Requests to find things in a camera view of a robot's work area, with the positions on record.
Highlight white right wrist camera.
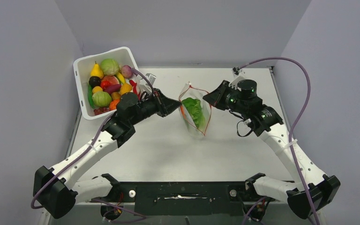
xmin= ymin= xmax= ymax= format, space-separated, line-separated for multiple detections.
xmin=230 ymin=67 xmax=245 ymax=89

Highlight watermelon slice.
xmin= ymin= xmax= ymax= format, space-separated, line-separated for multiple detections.
xmin=102 ymin=75 xmax=121 ymax=85

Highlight green cucumber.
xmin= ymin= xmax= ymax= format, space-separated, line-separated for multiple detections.
xmin=88 ymin=85 xmax=95 ymax=109

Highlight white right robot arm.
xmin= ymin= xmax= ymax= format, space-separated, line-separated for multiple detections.
xmin=203 ymin=79 xmax=340 ymax=219

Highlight orange tangerine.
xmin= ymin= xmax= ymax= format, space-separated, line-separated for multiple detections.
xmin=109 ymin=99 xmax=120 ymax=111

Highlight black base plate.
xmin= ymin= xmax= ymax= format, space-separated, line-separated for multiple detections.
xmin=100 ymin=181 xmax=260 ymax=216

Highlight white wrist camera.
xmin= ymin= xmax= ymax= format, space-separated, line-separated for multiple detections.
xmin=139 ymin=73 xmax=157 ymax=94
xmin=230 ymin=67 xmax=245 ymax=89

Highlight purple onion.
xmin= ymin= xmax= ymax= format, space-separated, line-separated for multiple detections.
xmin=121 ymin=65 xmax=133 ymax=79

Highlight red grapes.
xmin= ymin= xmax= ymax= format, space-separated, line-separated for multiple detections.
xmin=94 ymin=107 xmax=110 ymax=116

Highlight yellow pear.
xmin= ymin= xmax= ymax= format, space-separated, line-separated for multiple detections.
xmin=90 ymin=61 xmax=105 ymax=79

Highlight red chili pepper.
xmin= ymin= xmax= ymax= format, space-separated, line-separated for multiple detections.
xmin=129 ymin=80 xmax=139 ymax=95

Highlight green lettuce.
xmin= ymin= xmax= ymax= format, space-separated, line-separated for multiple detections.
xmin=182 ymin=97 xmax=205 ymax=128

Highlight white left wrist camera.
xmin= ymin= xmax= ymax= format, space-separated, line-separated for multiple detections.
xmin=139 ymin=73 xmax=157 ymax=94

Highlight green cabbage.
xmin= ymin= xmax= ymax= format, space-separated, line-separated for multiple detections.
xmin=100 ymin=59 xmax=120 ymax=76

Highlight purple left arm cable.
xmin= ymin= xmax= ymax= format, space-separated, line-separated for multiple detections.
xmin=30 ymin=67 xmax=156 ymax=224

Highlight white plastic bin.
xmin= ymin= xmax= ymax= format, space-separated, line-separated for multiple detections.
xmin=73 ymin=47 xmax=144 ymax=120

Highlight dark plum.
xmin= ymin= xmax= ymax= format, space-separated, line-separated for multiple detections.
xmin=89 ymin=76 xmax=101 ymax=88

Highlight red tomato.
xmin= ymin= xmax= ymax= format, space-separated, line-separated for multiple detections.
xmin=100 ymin=80 xmax=111 ymax=90

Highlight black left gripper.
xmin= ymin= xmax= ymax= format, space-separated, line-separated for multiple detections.
xmin=129 ymin=88 xmax=182 ymax=126

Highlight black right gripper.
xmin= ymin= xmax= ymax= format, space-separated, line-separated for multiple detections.
xmin=203 ymin=80 xmax=248 ymax=115

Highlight yellow lemon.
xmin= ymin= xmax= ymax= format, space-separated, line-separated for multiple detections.
xmin=92 ymin=86 xmax=104 ymax=94

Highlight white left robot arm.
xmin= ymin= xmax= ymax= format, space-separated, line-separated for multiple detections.
xmin=30 ymin=89 xmax=182 ymax=218

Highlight green round fruit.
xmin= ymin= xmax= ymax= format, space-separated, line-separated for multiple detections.
xmin=92 ymin=91 xmax=112 ymax=107

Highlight purple sweet potato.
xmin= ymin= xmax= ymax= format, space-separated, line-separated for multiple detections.
xmin=104 ymin=84 xmax=121 ymax=95

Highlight clear orange zip bag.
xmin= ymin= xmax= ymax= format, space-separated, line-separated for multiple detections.
xmin=179 ymin=82 xmax=211 ymax=139

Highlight yellow banana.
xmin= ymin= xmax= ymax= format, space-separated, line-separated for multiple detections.
xmin=115 ymin=72 xmax=126 ymax=84

